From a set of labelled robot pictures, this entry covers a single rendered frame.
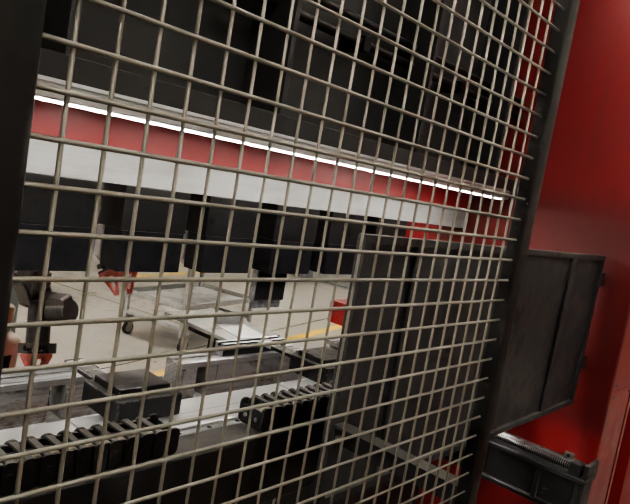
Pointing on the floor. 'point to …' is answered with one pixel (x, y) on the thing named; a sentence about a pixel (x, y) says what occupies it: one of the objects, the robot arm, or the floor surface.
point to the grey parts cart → (176, 297)
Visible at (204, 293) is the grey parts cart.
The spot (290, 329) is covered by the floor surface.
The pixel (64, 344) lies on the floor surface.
